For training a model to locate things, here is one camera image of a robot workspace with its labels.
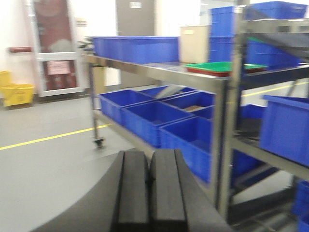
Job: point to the long blue bin on cart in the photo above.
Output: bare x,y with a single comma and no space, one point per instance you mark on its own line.
137,49

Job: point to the steel cart with wheels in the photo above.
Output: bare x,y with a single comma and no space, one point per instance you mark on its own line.
175,77

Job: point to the yellow mop bucket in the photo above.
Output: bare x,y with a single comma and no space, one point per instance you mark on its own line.
14,94

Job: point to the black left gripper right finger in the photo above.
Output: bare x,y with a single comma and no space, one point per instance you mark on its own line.
167,211

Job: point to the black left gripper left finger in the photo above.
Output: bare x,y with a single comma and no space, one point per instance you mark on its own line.
132,202

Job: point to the green plastic tray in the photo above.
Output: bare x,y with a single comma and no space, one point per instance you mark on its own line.
223,66

